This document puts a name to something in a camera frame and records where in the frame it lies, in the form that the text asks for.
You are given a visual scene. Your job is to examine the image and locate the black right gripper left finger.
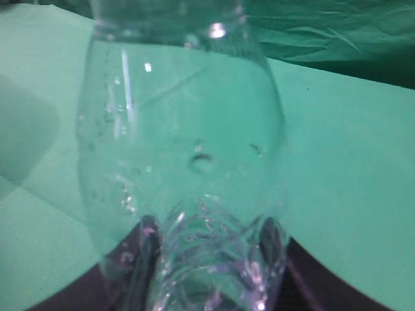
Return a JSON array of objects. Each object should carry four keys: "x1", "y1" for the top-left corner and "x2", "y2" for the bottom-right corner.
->
[{"x1": 30, "y1": 215, "x2": 160, "y2": 310}]

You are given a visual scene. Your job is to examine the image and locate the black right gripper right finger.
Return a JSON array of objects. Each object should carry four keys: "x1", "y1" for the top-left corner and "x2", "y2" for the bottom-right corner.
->
[{"x1": 259, "y1": 217, "x2": 391, "y2": 310}]

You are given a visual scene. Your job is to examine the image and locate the green backdrop cloth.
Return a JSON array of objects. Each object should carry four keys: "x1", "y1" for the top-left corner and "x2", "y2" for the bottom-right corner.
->
[{"x1": 1, "y1": 1, "x2": 414, "y2": 89}]

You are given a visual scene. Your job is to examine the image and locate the clear plastic water bottle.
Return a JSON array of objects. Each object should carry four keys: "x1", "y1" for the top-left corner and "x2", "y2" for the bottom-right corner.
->
[{"x1": 77, "y1": 1, "x2": 287, "y2": 310}]

